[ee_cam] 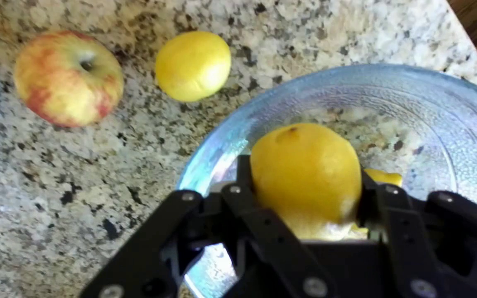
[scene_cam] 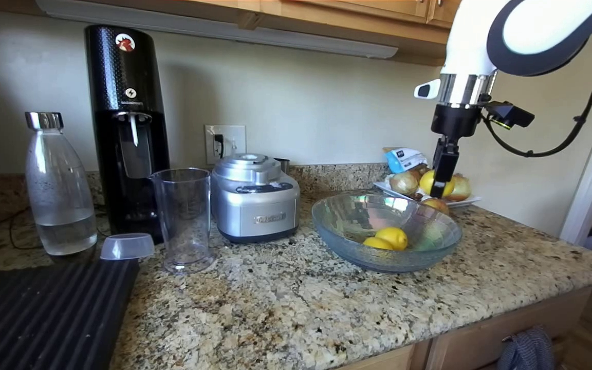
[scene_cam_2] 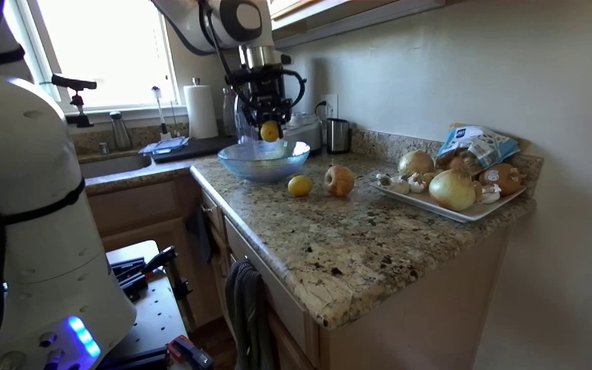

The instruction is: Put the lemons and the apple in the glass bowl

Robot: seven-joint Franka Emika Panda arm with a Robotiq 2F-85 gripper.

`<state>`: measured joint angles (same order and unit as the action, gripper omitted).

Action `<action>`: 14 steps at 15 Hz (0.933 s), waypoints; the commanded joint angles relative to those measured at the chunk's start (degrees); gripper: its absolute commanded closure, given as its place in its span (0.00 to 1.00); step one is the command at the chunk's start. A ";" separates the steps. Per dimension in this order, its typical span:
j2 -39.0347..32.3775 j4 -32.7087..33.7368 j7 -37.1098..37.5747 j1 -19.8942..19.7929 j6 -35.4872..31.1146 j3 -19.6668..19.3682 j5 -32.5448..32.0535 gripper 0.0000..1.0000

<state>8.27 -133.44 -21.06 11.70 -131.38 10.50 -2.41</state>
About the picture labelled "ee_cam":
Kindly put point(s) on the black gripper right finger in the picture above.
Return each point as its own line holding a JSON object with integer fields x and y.
{"x": 448, "y": 249}

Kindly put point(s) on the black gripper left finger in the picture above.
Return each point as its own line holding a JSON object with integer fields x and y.
{"x": 156, "y": 254}

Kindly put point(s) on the yellow lemon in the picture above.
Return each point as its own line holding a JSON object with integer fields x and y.
{"x": 305, "y": 171}
{"x": 386, "y": 178}
{"x": 193, "y": 65}

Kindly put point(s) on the red yellow apple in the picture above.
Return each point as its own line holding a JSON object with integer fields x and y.
{"x": 67, "y": 83}

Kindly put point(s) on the clear glass bowl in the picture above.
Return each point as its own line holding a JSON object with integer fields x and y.
{"x": 443, "y": 126}

